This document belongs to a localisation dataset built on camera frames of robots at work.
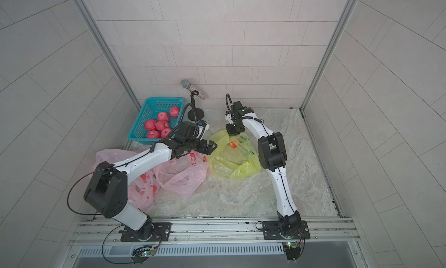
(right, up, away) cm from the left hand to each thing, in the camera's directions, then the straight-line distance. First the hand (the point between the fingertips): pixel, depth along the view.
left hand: (213, 142), depth 87 cm
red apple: (-32, +9, +14) cm, 36 cm away
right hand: (+9, +5, +15) cm, 18 cm away
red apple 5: (-27, +17, +21) cm, 38 cm away
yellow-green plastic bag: (+11, -9, +8) cm, 16 cm away
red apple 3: (-39, +9, +13) cm, 42 cm away
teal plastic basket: (-43, +19, +23) cm, 52 cm away
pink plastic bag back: (-12, -15, -8) cm, 21 cm away
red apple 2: (-35, +3, +9) cm, 36 cm away
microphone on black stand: (-15, +15, +25) cm, 33 cm away
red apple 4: (-33, +14, +18) cm, 40 cm away
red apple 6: (-28, +4, +9) cm, 30 cm away
